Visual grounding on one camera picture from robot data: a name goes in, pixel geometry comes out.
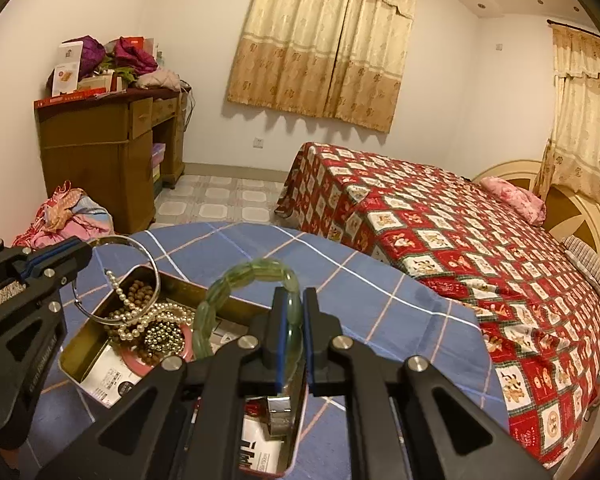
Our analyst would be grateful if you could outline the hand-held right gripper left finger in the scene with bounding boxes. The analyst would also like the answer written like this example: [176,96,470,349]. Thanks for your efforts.
[35,286,295,480]

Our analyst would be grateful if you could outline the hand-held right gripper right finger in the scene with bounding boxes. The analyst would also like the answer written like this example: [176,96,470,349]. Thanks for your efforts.
[301,286,554,480]

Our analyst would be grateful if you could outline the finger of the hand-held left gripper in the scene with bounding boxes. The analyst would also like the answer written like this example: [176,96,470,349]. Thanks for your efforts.
[0,239,32,292]
[0,239,94,452]

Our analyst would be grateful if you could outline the green jade bead bracelet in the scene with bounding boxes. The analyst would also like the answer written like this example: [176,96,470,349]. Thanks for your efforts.
[192,258,303,381]

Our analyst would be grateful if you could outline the brown wooden bead necklace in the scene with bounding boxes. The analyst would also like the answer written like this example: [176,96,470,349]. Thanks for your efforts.
[106,280,162,367]

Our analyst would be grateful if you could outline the pink tin box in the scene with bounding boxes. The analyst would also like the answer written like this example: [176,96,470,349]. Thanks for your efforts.
[59,269,311,479]

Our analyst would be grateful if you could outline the white pearl bracelet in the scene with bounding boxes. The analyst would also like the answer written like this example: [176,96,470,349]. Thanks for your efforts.
[104,269,197,345]

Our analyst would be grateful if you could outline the thin silver bangle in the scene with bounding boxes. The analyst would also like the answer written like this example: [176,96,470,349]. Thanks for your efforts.
[72,235,162,325]

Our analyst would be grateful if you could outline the pink cloth bundle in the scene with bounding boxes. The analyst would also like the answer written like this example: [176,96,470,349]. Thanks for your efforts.
[12,181,115,251]

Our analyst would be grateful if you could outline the silver wrist watch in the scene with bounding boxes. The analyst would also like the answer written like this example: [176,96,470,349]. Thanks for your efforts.
[266,394,294,437]

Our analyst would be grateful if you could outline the brown wooden desk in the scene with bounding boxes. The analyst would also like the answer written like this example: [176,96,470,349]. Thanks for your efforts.
[34,87,187,235]

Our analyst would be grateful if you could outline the printed paper booklet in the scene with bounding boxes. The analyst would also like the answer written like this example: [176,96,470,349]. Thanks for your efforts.
[80,320,301,473]

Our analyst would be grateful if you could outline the pink bangle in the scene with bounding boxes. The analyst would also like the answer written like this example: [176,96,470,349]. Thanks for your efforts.
[120,324,197,376]

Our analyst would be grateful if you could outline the stacked storage boxes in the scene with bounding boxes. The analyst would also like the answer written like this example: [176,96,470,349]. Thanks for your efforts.
[151,142,167,196]

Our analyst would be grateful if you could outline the bed with red patterned cover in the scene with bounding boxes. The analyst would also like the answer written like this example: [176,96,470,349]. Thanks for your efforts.
[276,141,600,471]

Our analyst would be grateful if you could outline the flat red box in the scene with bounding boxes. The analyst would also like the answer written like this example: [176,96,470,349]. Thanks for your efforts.
[34,87,108,110]

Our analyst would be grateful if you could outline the white carton box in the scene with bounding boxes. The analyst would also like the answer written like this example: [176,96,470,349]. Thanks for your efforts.
[51,40,84,97]

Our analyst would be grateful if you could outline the pale pink folded garment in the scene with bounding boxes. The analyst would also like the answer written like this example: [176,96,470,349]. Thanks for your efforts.
[136,69,181,92]

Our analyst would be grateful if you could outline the purple cloth bag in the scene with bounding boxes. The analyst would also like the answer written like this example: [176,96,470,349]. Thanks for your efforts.
[77,36,107,78]

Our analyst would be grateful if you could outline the magenta cloth bag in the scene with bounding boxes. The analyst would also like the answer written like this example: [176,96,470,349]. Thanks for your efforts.
[112,37,158,75]

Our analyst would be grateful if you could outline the pink pillow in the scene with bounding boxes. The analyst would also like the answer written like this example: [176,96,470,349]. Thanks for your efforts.
[480,176,547,225]

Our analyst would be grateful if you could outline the striped grey pillow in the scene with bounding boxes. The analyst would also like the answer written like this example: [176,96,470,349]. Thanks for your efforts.
[562,234,600,301]

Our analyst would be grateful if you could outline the cream wooden headboard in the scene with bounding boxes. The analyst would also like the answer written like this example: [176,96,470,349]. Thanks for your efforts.
[472,160,600,311]

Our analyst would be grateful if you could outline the wide beige patterned curtain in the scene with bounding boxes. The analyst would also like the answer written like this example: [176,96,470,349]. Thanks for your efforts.
[226,0,420,135]

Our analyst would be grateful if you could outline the narrow beige patterned curtain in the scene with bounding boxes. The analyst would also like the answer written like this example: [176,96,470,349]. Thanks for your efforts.
[537,22,600,221]

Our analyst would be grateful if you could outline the dark curtain rod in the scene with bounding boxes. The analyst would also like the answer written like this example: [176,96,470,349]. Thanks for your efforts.
[547,19,600,41]

